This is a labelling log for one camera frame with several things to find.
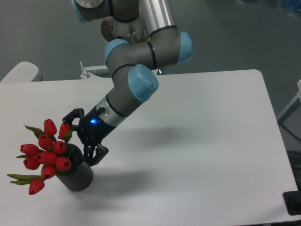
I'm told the dark grey ribbed vase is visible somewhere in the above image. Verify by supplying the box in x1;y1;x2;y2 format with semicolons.
56;144;93;192

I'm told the black device at table edge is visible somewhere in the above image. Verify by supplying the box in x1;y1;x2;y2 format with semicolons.
283;191;301;216

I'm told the blue plastic bag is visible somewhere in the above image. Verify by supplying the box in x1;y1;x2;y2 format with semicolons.
277;0;301;17

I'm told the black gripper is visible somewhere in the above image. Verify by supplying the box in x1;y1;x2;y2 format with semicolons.
62;107;115;166

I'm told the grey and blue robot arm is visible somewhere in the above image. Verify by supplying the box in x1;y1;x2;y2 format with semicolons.
63;0;193;166

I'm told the red tulip bouquet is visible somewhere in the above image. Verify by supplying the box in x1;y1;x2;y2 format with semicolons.
7;119;75;195

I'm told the white metal mounting frame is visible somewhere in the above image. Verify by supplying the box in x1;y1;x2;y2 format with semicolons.
79;61;163;80

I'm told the white furniture at right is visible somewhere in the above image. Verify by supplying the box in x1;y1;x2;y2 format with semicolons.
277;80;301;125

